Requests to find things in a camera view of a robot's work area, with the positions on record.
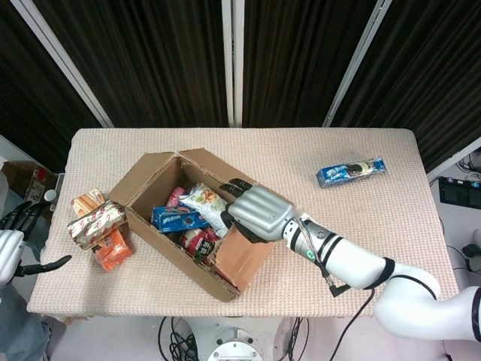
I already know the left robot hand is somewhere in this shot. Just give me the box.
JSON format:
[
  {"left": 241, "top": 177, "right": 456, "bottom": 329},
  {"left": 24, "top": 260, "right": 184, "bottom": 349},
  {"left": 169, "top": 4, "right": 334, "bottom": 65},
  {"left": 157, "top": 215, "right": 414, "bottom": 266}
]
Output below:
[{"left": 0, "top": 201, "right": 72, "bottom": 287}]

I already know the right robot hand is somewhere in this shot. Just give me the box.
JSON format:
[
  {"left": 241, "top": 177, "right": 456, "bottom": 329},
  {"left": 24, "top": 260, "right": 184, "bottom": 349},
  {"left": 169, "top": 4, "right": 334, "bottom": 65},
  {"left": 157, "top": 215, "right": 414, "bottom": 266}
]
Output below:
[{"left": 219, "top": 177, "right": 295, "bottom": 244}]

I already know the large brown cardboard box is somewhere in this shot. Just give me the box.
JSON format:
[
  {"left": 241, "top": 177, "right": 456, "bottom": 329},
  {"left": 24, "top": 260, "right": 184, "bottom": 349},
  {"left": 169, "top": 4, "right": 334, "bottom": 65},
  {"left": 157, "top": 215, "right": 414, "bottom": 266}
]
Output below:
[{"left": 107, "top": 148, "right": 295, "bottom": 304}]

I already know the silver white robot base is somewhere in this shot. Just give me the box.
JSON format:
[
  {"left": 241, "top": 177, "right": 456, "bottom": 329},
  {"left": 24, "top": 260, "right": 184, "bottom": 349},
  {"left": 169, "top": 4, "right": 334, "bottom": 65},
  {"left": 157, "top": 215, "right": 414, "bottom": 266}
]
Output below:
[{"left": 157, "top": 317, "right": 301, "bottom": 361}]

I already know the beige woven tablecloth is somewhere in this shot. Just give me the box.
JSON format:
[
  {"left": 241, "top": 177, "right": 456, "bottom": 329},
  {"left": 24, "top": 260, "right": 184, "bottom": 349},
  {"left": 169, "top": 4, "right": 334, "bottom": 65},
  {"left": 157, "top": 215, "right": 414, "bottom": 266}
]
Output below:
[{"left": 26, "top": 127, "right": 461, "bottom": 320}]

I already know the white green snack bag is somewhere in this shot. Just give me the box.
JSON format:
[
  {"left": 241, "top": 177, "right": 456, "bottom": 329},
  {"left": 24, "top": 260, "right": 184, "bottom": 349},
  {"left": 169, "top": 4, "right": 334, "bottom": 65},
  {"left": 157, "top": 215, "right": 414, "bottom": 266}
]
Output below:
[{"left": 179, "top": 183, "right": 231, "bottom": 238}]

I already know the red snack bag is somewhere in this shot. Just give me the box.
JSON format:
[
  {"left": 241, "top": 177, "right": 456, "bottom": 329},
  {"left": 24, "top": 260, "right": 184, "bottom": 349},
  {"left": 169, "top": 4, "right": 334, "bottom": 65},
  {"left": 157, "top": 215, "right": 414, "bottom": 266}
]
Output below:
[{"left": 180, "top": 227, "right": 221, "bottom": 260}]

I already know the small brown cardboard box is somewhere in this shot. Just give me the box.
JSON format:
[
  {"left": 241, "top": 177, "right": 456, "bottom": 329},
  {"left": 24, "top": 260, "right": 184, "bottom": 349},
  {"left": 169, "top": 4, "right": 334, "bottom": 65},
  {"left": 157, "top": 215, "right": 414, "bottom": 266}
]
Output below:
[{"left": 2, "top": 160, "right": 57, "bottom": 206}]

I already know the blue denim fabric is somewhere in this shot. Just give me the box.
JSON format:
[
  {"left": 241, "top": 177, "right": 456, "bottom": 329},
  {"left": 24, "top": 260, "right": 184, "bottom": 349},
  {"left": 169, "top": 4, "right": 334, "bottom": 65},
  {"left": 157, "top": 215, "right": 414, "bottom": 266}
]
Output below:
[{"left": 0, "top": 287, "right": 52, "bottom": 361}]

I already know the blue cookie box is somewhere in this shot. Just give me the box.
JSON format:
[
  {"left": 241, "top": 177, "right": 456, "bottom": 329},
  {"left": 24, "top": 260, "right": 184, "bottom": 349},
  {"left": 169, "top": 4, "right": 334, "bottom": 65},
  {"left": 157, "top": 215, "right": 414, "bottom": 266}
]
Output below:
[
  {"left": 315, "top": 156, "right": 388, "bottom": 189},
  {"left": 151, "top": 205, "right": 212, "bottom": 233}
]

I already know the pink snack bag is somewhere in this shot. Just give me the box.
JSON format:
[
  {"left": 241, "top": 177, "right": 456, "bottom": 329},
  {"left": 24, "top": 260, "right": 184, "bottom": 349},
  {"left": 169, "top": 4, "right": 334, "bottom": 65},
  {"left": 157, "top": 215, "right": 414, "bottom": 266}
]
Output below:
[{"left": 166, "top": 186, "right": 196, "bottom": 208}]

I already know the gold red patterned snack box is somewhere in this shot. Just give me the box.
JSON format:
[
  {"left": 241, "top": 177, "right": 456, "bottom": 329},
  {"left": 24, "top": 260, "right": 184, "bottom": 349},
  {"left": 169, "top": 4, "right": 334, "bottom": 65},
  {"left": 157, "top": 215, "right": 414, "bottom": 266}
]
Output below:
[{"left": 67, "top": 199, "right": 129, "bottom": 251}]

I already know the orange white biscuit stick box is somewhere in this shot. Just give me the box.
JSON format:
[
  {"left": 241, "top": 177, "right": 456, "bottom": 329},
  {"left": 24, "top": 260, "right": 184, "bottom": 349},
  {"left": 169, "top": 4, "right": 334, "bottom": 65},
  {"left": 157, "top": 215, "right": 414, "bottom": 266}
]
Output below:
[{"left": 70, "top": 190, "right": 106, "bottom": 219}]

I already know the orange snack box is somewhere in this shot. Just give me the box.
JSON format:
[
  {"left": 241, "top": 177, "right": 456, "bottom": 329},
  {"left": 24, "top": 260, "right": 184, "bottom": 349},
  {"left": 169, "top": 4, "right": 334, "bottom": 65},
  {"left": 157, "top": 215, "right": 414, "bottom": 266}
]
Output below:
[{"left": 92, "top": 227, "right": 135, "bottom": 272}]

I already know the black pleated curtain panel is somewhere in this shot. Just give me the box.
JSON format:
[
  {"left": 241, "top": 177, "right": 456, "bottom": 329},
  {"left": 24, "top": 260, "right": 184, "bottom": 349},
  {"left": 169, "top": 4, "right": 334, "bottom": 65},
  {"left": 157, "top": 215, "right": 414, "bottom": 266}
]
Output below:
[
  {"left": 332, "top": 0, "right": 481, "bottom": 174},
  {"left": 0, "top": 0, "right": 104, "bottom": 174},
  {"left": 242, "top": 0, "right": 379, "bottom": 127},
  {"left": 33, "top": 0, "right": 230, "bottom": 127}
]

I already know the black electronic device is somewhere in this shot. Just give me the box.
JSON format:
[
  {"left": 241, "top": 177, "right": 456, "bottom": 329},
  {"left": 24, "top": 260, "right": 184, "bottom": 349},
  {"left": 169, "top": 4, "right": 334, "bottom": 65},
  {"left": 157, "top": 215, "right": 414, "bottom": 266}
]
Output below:
[{"left": 439, "top": 176, "right": 481, "bottom": 207}]

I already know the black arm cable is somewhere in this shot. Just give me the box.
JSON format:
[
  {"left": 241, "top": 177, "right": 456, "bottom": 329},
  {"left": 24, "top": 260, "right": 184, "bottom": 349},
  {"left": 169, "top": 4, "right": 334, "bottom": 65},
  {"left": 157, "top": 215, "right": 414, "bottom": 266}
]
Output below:
[{"left": 325, "top": 282, "right": 377, "bottom": 361}]

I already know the white frame post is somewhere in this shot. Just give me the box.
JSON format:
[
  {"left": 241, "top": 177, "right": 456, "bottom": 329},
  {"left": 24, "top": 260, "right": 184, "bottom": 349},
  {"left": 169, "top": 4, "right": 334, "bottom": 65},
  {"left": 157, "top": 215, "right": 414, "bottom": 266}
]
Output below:
[
  {"left": 9, "top": 0, "right": 113, "bottom": 129},
  {"left": 221, "top": 0, "right": 244, "bottom": 127},
  {"left": 322, "top": 0, "right": 394, "bottom": 127}
]

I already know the black cable bundle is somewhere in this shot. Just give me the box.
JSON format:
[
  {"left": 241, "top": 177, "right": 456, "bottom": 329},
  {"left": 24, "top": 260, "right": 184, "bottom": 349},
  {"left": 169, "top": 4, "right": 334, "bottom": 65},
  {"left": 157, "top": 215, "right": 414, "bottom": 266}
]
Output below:
[{"left": 157, "top": 317, "right": 200, "bottom": 361}]

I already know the white frame foot bar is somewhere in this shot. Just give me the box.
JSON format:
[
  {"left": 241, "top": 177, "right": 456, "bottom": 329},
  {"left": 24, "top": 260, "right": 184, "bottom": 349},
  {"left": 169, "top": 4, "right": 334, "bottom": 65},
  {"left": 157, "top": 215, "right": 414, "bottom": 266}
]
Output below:
[{"left": 426, "top": 135, "right": 481, "bottom": 181}]

